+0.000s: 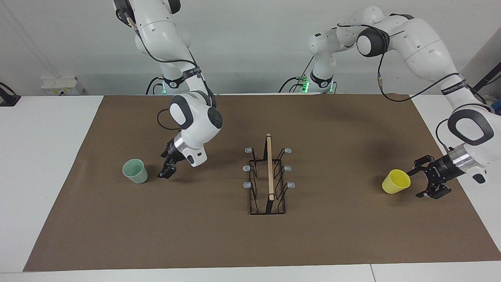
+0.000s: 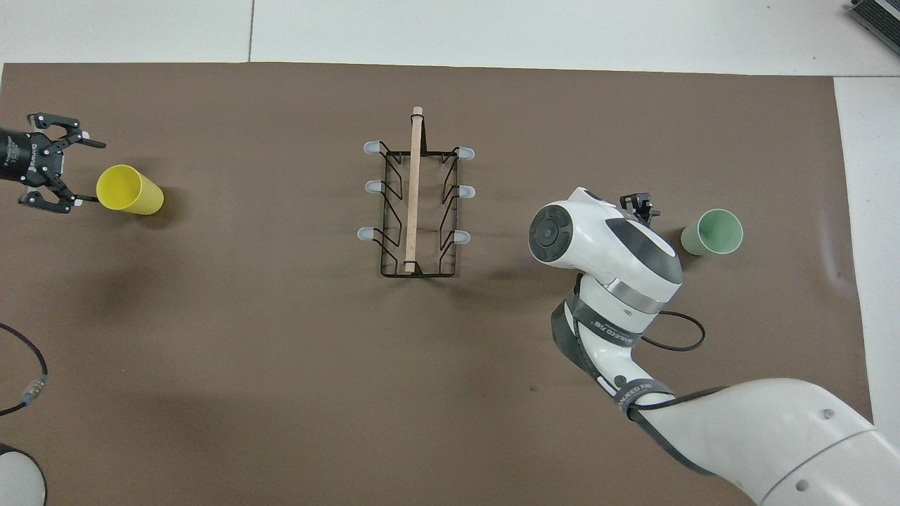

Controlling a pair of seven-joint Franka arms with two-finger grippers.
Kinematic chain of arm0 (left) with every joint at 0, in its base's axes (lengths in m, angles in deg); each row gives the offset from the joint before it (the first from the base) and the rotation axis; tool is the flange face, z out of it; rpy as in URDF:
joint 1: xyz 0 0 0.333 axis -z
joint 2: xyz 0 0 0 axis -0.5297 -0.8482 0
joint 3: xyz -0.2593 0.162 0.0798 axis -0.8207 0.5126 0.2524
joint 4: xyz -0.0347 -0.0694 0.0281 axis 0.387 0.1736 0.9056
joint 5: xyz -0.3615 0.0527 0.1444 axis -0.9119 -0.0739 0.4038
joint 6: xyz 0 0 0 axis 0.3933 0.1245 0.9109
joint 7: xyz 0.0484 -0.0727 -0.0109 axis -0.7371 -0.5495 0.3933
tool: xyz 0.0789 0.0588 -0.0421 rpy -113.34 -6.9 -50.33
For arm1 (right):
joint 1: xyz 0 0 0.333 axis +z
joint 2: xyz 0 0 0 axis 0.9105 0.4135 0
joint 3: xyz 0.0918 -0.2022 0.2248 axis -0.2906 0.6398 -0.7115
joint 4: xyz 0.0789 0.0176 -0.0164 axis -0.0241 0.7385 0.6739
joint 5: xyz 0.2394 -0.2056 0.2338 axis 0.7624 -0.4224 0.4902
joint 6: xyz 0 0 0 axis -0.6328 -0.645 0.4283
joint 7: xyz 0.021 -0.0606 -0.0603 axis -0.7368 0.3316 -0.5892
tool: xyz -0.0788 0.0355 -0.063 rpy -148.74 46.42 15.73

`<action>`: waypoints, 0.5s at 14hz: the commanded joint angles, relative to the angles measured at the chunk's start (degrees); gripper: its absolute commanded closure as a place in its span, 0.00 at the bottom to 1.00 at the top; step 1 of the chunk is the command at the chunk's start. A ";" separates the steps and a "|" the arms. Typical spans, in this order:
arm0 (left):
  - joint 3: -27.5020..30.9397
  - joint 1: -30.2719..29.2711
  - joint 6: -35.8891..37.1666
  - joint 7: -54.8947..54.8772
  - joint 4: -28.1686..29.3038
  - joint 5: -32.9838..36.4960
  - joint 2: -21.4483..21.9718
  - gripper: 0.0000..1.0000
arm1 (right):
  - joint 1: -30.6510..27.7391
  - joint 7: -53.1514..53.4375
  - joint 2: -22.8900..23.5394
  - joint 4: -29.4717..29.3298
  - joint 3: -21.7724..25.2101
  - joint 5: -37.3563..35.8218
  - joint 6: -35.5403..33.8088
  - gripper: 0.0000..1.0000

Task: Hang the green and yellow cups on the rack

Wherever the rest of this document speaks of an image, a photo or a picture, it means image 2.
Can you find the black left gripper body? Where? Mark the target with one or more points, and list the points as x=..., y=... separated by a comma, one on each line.
x=31, y=160

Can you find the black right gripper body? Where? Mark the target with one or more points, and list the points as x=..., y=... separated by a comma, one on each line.
x=627, y=204

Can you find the pale green plastic cup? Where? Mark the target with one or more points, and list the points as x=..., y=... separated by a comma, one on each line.
x=714, y=232

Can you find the yellow plastic cup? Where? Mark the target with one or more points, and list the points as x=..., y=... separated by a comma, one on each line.
x=130, y=191

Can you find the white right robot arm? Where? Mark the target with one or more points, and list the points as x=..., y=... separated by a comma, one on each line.
x=605, y=239

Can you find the brown table mat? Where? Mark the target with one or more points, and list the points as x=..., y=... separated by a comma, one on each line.
x=281, y=386

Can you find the dark ribbed device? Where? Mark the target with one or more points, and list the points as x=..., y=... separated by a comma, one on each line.
x=877, y=15

